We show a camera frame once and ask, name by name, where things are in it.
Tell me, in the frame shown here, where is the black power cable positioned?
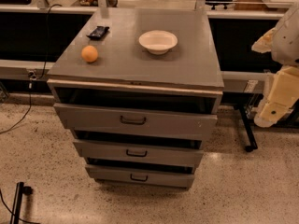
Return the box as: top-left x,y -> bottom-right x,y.
0,3 -> 64,135

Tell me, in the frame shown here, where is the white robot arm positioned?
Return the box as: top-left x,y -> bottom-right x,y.
251,3 -> 299,128

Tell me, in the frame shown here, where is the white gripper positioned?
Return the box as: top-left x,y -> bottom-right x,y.
251,28 -> 299,128

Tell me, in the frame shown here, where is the grey top drawer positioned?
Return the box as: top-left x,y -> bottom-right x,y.
54,103 -> 217,141

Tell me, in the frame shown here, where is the white bowl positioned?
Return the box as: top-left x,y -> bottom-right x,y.
138,30 -> 178,55

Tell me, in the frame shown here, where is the grey bottom drawer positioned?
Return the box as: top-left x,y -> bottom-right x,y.
85,164 -> 194,189

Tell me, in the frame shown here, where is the orange fruit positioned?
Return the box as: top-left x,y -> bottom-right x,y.
81,46 -> 98,63

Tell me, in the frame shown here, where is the grey drawer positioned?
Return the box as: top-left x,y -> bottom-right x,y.
54,103 -> 217,141
85,164 -> 194,189
73,139 -> 203,167

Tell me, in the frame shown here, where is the grey drawer cabinet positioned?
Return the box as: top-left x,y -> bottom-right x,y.
46,7 -> 225,191

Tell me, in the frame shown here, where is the black stand leg right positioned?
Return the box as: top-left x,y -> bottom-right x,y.
235,104 -> 258,152

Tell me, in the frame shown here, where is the dark snack bar wrapper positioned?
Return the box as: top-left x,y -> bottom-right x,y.
87,26 -> 109,40

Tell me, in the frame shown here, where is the black stand bottom left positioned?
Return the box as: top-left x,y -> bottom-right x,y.
0,182 -> 40,224

